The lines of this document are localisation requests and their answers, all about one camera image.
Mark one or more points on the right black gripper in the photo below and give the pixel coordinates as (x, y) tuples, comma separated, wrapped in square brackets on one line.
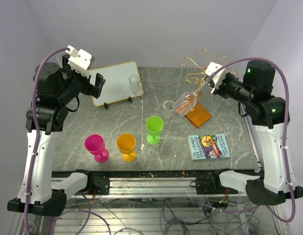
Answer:
[(219, 90)]

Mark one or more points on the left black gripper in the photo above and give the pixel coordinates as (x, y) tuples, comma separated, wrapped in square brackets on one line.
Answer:
[(89, 89)]

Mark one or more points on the clear round wine glass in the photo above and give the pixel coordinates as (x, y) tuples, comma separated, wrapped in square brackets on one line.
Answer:
[(186, 101)]

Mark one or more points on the pink plastic goblet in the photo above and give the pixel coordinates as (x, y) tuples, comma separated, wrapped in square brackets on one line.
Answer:
[(95, 145)]

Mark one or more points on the orange plastic goblet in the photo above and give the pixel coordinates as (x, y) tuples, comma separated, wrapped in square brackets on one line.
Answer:
[(126, 144)]

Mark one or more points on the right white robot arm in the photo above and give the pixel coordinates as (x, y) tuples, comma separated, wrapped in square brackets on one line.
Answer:
[(270, 117)]

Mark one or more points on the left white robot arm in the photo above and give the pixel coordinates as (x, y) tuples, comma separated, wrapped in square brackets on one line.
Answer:
[(55, 87)]

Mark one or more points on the wooden rack base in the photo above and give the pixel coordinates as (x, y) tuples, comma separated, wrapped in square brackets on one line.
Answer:
[(198, 115)]

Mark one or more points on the clear tall wine glass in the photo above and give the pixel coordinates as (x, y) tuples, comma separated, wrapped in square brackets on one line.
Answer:
[(133, 85)]

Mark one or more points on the yellow framed whiteboard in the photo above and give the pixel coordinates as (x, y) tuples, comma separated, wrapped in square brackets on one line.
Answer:
[(117, 85)]

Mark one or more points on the black whiteboard stand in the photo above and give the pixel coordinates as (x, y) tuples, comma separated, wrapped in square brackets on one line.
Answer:
[(130, 99)]

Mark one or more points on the treehouse story book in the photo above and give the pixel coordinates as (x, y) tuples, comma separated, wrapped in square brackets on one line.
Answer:
[(205, 147)]

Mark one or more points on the green plastic goblet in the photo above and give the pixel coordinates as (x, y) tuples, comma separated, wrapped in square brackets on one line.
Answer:
[(154, 125)]

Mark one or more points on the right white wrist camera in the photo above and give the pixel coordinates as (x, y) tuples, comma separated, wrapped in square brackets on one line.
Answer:
[(215, 79)]

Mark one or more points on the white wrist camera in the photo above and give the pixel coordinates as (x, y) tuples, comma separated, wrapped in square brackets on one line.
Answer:
[(215, 79), (80, 61)]

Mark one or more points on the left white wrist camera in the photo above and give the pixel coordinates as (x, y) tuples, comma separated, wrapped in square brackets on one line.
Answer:
[(80, 61)]

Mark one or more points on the gold wire glass rack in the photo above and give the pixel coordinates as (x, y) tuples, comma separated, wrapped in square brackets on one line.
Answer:
[(201, 62)]

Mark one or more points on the aluminium mounting rail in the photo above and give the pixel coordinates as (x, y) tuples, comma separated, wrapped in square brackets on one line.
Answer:
[(155, 184)]

